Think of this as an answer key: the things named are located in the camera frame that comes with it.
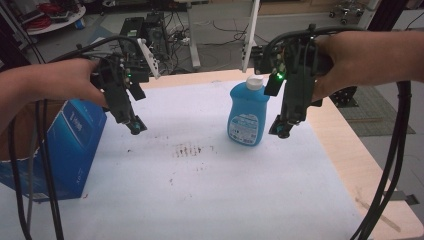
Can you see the grey floor mat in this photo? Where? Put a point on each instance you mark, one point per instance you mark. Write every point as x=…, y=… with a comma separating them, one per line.
x=383, y=113

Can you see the white desk leg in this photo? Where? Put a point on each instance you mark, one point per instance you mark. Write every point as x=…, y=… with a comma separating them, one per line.
x=193, y=36
x=250, y=36

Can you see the white round table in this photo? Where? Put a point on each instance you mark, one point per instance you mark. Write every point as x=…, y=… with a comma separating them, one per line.
x=63, y=21

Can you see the white table sheet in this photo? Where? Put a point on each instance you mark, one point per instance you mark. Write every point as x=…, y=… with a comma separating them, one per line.
x=206, y=186

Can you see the metal table bracket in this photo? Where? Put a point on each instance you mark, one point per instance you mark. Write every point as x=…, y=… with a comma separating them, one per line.
x=405, y=197

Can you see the blue detergent bottle white cap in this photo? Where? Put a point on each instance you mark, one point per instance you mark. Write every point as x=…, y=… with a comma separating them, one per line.
x=248, y=110

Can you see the black stand base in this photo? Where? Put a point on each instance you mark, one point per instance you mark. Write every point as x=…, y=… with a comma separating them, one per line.
x=345, y=96

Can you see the person's right hand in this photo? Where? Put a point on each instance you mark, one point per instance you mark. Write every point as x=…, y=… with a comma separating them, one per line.
x=346, y=58

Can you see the black computer tower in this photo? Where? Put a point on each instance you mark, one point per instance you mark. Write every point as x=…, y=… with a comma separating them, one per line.
x=150, y=30

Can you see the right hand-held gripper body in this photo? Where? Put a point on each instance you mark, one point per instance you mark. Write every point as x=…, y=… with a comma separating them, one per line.
x=296, y=86

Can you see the blue cardboard box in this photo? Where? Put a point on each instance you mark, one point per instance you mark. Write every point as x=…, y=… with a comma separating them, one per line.
x=73, y=140

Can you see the white power strip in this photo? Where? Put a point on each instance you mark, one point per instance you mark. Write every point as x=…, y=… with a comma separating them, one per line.
x=184, y=39

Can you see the wheeled cart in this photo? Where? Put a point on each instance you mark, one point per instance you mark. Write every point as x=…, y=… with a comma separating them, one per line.
x=350, y=10

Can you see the person's left hand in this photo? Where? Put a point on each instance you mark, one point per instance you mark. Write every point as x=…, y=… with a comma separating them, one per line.
x=71, y=80

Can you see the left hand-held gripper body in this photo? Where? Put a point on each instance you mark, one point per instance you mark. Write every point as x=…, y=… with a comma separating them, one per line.
x=115, y=86

